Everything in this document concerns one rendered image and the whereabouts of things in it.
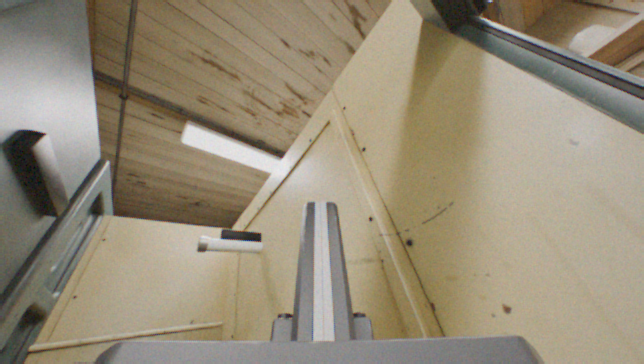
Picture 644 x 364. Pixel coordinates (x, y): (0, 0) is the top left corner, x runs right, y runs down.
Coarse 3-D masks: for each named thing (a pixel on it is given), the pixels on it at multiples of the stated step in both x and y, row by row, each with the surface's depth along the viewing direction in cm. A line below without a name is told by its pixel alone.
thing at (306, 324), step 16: (304, 208) 10; (320, 208) 10; (304, 224) 9; (320, 224) 9; (304, 240) 8; (320, 240) 8; (304, 256) 7; (320, 256) 7; (304, 272) 7; (320, 272) 7; (304, 288) 6; (320, 288) 6; (304, 304) 6; (320, 304) 6; (288, 320) 6; (304, 320) 6; (320, 320) 5; (272, 336) 6; (288, 336) 6; (304, 336) 5; (320, 336) 5
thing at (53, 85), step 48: (0, 0) 33; (48, 0) 40; (0, 48) 34; (48, 48) 43; (0, 96) 36; (48, 96) 47; (0, 144) 39; (48, 144) 47; (96, 144) 78; (0, 192) 42; (48, 192) 53; (0, 240) 46; (0, 288) 50
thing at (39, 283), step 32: (96, 192) 84; (64, 224) 68; (96, 224) 97; (32, 256) 60; (64, 256) 83; (32, 288) 59; (64, 288) 81; (0, 320) 51; (32, 320) 70; (0, 352) 61
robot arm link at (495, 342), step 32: (128, 352) 4; (160, 352) 4; (192, 352) 4; (224, 352) 4; (256, 352) 4; (288, 352) 4; (320, 352) 4; (352, 352) 4; (384, 352) 4; (416, 352) 4; (448, 352) 4; (480, 352) 4; (512, 352) 4
